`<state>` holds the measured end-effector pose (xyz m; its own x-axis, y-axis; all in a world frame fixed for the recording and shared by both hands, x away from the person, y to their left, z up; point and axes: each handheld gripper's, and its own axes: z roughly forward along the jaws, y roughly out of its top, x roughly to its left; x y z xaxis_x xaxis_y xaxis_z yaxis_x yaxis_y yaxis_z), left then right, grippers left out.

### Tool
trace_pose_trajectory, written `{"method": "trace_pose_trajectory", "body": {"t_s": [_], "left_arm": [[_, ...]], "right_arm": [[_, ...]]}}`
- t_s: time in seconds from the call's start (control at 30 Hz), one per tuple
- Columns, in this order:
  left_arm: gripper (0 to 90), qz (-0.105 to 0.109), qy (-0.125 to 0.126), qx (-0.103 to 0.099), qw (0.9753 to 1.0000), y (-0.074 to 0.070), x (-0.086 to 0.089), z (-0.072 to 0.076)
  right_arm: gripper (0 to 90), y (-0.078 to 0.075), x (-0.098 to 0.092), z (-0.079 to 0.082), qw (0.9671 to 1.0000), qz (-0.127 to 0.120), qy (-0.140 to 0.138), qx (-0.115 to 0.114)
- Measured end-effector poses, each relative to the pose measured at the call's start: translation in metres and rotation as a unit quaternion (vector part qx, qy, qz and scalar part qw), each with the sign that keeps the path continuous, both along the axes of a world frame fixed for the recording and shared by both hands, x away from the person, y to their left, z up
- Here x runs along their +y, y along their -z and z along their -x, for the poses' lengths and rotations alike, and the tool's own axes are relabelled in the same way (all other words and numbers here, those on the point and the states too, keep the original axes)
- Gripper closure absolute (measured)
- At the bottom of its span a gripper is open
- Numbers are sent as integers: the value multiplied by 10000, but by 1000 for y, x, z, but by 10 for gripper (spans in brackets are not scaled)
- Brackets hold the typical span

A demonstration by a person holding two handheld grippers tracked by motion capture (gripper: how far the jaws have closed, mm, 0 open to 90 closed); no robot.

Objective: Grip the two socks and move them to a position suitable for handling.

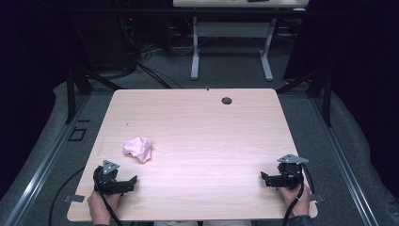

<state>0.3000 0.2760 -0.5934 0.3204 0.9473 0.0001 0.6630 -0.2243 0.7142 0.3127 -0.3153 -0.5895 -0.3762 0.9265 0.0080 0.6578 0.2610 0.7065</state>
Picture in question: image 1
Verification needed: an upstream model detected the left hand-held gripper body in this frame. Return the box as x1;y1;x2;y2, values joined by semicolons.
92;159;127;196

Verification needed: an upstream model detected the white background desk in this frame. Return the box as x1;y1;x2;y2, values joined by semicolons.
172;0;311;82

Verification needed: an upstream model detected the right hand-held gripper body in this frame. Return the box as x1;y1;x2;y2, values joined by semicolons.
275;153;310;191

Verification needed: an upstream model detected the person's right hand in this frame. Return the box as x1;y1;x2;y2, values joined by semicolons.
277;184;311;218

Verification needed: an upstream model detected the bundle of black floor cables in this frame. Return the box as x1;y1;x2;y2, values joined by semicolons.
119;15;184;90

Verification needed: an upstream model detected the aluminium floor rail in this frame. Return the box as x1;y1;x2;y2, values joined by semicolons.
309;97;380;226
3;93;92;226

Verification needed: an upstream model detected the long black floor cable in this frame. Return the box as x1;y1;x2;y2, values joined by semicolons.
48;166;87;226

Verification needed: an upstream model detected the black metal stand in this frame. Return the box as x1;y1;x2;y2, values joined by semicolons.
276;67;333;128
65;67;125;124

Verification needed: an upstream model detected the crumpled pink cloth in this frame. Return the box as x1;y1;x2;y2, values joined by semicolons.
122;137;154;164

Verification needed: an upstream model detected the person's left hand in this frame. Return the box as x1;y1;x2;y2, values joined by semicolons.
87;189;122;226

